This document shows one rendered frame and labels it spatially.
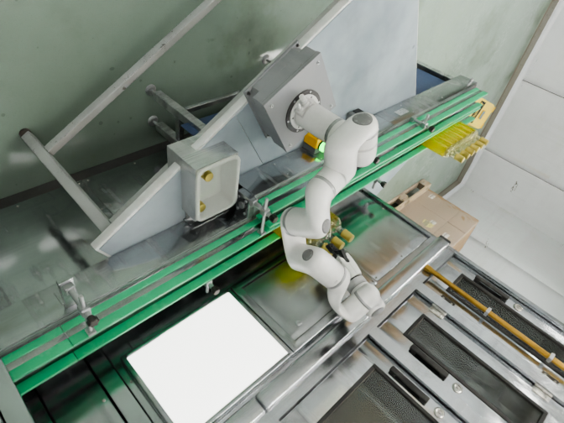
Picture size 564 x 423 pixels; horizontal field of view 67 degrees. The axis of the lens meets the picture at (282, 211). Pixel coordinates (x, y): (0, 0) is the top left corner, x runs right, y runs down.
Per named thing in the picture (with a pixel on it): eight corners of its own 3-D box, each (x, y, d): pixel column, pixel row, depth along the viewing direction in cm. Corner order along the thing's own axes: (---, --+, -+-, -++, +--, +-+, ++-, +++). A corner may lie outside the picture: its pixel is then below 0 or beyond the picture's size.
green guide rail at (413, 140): (255, 216, 160) (269, 228, 156) (255, 214, 159) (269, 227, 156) (470, 100, 261) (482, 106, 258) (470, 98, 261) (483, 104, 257)
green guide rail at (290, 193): (257, 201, 155) (272, 214, 151) (257, 200, 155) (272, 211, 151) (475, 88, 256) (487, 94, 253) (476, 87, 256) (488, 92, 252)
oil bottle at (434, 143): (412, 140, 233) (458, 166, 220) (416, 131, 229) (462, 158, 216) (418, 137, 236) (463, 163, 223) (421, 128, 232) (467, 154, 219)
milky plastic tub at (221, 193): (182, 210, 149) (196, 224, 145) (180, 158, 134) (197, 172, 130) (221, 191, 159) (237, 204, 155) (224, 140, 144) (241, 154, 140)
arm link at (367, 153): (325, 152, 141) (361, 177, 133) (323, 121, 131) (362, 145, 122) (346, 137, 144) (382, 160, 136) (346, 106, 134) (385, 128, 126)
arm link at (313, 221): (302, 174, 128) (270, 206, 122) (334, 175, 117) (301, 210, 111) (322, 210, 134) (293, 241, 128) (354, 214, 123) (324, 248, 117)
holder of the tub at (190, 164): (182, 220, 153) (195, 232, 149) (180, 157, 134) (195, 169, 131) (220, 201, 163) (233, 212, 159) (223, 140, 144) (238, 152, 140)
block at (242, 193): (233, 209, 160) (246, 220, 157) (235, 190, 154) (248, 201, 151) (241, 206, 162) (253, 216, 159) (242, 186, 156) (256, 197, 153)
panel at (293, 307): (120, 361, 134) (184, 451, 118) (119, 357, 132) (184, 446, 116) (313, 236, 186) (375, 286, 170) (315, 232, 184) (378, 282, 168)
